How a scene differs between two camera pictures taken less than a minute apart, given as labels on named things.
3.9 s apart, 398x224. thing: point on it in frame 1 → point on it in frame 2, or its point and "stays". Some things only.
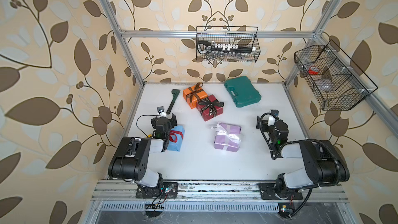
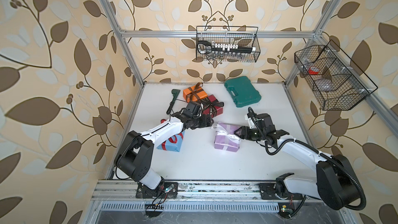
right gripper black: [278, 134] → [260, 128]
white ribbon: [226, 133] stays
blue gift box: [176, 135] stays
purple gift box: [228, 136] stays
